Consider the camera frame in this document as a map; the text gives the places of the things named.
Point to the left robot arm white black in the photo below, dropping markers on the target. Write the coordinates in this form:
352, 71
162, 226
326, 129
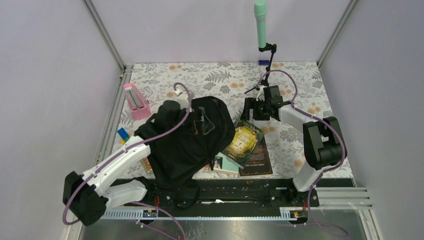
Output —
87, 196

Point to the green microphone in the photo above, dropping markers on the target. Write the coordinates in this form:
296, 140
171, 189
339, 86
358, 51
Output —
260, 13

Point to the colourful toy block train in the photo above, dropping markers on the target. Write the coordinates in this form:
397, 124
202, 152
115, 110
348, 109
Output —
124, 135

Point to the small blue block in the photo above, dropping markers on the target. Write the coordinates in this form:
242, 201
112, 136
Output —
263, 62

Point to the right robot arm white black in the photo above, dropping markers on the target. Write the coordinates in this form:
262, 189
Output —
323, 143

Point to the orange snack packet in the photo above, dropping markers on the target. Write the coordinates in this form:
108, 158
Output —
146, 165

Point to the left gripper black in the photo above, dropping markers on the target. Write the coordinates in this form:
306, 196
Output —
183, 111

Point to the dark brown book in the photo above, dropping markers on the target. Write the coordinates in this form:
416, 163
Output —
259, 164

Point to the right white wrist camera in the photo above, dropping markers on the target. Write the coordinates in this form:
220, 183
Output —
261, 94

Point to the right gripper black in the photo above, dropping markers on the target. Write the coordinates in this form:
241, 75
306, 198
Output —
251, 103

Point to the black tripod microphone stand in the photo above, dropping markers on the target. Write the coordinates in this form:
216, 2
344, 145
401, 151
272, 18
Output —
264, 80

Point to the teal paperback book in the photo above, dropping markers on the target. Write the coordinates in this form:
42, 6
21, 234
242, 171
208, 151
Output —
222, 164

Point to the floral table mat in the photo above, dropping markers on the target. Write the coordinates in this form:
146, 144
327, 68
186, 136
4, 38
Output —
232, 82

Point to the green gold cover book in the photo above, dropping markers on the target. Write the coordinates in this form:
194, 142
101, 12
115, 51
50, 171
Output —
246, 139

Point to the pink metronome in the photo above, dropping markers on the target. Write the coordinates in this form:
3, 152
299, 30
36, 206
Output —
137, 102

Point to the black student backpack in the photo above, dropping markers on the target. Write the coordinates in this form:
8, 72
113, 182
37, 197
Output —
177, 156

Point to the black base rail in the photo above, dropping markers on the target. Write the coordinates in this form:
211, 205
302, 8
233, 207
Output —
230, 198

